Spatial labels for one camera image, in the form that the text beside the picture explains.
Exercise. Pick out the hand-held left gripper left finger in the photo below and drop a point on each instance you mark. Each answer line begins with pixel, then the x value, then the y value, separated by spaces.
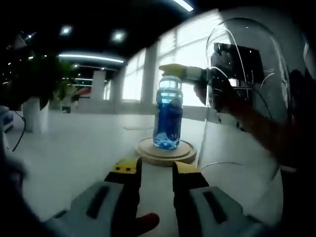
pixel 103 209

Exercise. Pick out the red white background object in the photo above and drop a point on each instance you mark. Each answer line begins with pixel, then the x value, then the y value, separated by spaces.
pixel 84 93

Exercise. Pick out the round wooden base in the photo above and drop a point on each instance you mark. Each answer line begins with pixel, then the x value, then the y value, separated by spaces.
pixel 165 155

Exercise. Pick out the square ceiling light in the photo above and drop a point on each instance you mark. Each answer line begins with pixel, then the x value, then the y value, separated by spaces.
pixel 119 35
pixel 66 29

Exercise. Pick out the white blue object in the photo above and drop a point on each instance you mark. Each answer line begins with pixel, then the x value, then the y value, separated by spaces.
pixel 6 121

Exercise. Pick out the clear glass dome cover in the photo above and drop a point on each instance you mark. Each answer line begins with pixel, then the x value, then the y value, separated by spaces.
pixel 269 98

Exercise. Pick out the person's left hand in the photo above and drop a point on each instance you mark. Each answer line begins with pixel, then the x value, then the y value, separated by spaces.
pixel 148 221

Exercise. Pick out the person's right hand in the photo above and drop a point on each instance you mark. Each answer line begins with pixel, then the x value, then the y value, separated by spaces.
pixel 217 96

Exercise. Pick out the white counter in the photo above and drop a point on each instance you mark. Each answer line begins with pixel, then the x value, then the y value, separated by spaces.
pixel 91 106

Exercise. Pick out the blue Mizone drink bottle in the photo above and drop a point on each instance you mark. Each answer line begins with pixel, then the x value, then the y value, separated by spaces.
pixel 168 118

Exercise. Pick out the straight ceiling light strip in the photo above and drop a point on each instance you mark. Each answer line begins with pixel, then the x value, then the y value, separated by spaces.
pixel 184 5

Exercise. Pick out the window blinds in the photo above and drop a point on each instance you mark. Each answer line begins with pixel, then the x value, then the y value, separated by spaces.
pixel 187 49

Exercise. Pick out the long curved ceiling light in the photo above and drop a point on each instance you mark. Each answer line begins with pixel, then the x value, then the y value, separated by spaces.
pixel 91 58

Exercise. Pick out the white plant pot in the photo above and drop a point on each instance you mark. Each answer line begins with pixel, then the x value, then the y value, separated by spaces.
pixel 34 116

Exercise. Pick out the black monitor screen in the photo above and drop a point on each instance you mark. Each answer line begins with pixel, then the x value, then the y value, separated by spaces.
pixel 249 61

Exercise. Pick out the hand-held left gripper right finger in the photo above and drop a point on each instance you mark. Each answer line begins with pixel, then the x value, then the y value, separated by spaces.
pixel 200 212

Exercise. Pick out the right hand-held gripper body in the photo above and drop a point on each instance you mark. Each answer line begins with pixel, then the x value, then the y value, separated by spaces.
pixel 219 65

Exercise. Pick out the green potted plant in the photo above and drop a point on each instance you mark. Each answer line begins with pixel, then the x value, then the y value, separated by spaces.
pixel 42 74

